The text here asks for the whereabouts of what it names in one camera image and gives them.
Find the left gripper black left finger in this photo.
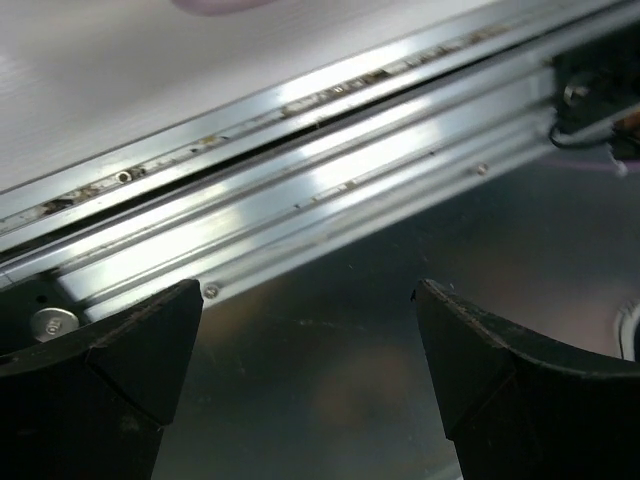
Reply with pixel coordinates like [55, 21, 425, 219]
[1, 280, 203, 479]

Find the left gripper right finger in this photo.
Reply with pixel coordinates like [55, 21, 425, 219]
[412, 280, 639, 479]

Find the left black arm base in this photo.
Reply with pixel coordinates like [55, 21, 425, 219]
[1, 274, 89, 355]

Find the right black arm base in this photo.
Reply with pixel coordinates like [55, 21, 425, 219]
[542, 29, 640, 176]

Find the aluminium mounting rail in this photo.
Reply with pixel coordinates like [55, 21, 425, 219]
[1, 1, 639, 320]

